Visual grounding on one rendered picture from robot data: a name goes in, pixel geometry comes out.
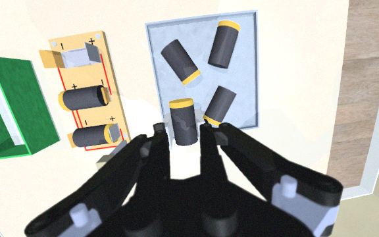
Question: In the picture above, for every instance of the black battery with yellow end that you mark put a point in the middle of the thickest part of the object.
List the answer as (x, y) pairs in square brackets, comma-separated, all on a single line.
[(82, 98), (180, 62), (183, 121), (223, 44), (92, 135), (219, 105)]

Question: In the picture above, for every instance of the light blue tray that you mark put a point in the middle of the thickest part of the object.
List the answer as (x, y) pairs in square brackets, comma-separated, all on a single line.
[(196, 34)]

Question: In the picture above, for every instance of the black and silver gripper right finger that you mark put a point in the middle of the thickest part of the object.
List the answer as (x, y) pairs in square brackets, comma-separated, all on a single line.
[(309, 195)]

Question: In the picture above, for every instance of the green open-top box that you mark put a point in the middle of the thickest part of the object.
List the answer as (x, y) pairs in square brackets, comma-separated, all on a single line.
[(26, 123)]

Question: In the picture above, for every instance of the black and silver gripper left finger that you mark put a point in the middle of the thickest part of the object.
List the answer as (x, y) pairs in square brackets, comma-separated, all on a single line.
[(104, 192)]

